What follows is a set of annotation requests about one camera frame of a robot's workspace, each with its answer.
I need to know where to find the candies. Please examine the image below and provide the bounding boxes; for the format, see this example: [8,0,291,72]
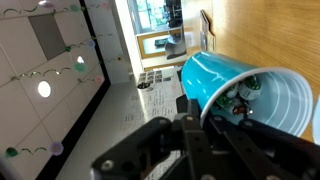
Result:
[215,75,262,117]

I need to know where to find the blue plastic cup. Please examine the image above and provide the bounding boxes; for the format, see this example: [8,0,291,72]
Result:
[312,95,320,145]
[181,52,313,136]

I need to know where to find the whiteboard on wall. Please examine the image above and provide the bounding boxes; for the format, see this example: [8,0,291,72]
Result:
[114,68,188,180]

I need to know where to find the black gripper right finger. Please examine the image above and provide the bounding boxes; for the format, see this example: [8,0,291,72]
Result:
[203,115,320,180]

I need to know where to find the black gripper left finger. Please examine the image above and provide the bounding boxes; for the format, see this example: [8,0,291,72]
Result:
[90,99,219,180]

